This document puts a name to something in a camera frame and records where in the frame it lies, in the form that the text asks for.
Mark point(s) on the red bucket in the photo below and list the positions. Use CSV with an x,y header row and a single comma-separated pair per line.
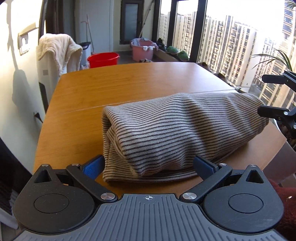
x,y
103,60

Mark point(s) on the mop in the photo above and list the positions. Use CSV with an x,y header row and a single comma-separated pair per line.
x,y
90,34

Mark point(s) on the light purple cloth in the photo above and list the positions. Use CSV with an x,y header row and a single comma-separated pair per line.
x,y
137,41

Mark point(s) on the dark red cloth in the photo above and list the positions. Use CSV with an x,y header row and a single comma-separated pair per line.
x,y
289,208

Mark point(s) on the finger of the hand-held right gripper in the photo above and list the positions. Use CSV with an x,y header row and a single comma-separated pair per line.
x,y
270,111
277,78

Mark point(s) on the black window frame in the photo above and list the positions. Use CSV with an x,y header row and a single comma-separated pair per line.
x,y
198,27

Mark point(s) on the white towel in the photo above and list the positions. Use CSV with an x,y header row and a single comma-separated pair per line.
x,y
57,48

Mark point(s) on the striped garment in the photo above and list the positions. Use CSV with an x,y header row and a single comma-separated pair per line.
x,y
173,129

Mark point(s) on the white door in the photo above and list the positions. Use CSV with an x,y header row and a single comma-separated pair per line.
x,y
101,23

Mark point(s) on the dark wooden chair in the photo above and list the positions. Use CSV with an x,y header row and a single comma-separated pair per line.
x,y
7,176

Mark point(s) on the white appliance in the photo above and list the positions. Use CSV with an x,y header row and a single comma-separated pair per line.
x,y
46,74

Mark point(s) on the green slipper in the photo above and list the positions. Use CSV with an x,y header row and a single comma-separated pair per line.
x,y
172,50
183,56

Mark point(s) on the white wall bracket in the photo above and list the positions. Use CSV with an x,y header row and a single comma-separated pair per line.
x,y
25,41

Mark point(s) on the white cloth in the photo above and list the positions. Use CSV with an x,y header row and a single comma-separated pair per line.
x,y
146,48

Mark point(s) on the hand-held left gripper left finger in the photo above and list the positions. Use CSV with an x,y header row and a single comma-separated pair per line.
x,y
92,167

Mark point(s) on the broom pole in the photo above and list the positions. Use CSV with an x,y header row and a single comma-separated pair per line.
x,y
145,18

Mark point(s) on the long-leaf potted plant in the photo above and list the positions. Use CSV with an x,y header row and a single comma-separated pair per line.
x,y
281,56

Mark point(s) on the pink plastic basin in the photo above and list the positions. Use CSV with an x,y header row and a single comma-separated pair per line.
x,y
142,54

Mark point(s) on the white trash bin black lid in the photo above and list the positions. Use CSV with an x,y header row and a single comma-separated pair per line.
x,y
85,55

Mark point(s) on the dark shoes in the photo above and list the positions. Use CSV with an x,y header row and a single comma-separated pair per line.
x,y
161,44

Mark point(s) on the dark door frosted glass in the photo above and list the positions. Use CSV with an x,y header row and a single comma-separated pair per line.
x,y
129,20

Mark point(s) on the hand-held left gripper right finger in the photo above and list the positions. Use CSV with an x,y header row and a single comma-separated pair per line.
x,y
204,166

